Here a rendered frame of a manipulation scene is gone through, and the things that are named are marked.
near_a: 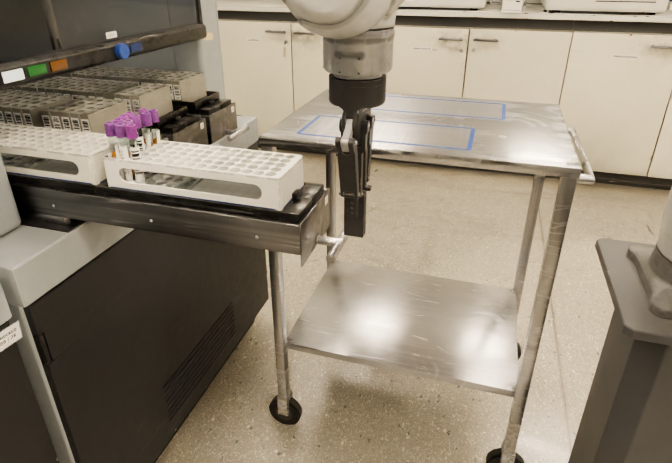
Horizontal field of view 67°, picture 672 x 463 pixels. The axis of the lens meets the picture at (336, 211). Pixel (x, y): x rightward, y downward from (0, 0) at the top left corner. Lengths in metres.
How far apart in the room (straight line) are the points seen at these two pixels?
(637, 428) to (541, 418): 0.68
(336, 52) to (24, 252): 0.57
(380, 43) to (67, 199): 0.56
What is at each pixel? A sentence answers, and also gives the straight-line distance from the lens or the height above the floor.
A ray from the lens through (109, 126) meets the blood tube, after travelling 0.83.
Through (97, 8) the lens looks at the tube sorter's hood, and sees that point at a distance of 1.08.
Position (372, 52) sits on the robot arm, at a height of 1.04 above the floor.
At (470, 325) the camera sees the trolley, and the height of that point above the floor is 0.28.
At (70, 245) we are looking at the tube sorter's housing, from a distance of 0.94.
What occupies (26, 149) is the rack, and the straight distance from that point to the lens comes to 0.96.
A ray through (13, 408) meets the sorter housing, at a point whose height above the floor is 0.53.
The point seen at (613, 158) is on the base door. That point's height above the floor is 0.17.
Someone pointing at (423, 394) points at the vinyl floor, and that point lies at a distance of 1.59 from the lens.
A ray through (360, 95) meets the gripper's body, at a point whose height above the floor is 0.98.
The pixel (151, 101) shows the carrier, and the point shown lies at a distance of 1.20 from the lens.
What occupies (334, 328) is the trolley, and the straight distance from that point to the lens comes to 1.35.
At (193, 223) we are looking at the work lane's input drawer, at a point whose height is 0.78.
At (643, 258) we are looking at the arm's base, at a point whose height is 0.72.
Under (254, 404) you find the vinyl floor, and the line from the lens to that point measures 1.56.
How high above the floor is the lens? 1.13
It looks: 26 degrees down
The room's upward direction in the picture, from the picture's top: straight up
